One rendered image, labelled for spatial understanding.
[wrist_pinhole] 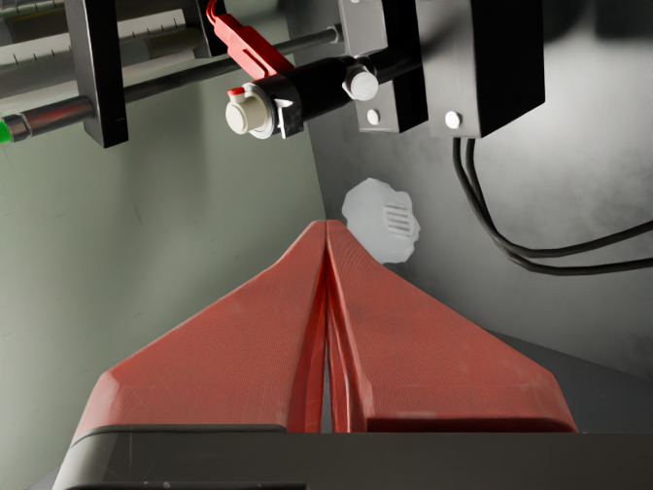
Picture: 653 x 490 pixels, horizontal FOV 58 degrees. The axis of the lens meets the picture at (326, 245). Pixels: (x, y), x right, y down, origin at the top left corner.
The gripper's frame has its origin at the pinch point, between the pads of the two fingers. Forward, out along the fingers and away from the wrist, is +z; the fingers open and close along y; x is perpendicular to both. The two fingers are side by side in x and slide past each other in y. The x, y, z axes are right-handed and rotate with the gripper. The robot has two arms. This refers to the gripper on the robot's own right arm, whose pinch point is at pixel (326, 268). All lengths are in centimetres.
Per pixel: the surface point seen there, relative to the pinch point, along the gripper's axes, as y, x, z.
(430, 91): -6.4, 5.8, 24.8
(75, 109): 17.8, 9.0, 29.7
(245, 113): 3.8, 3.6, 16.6
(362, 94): -1.8, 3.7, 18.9
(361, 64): -2.0, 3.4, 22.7
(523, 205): -17.5, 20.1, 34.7
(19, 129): 20.5, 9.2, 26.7
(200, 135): 12.6, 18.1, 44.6
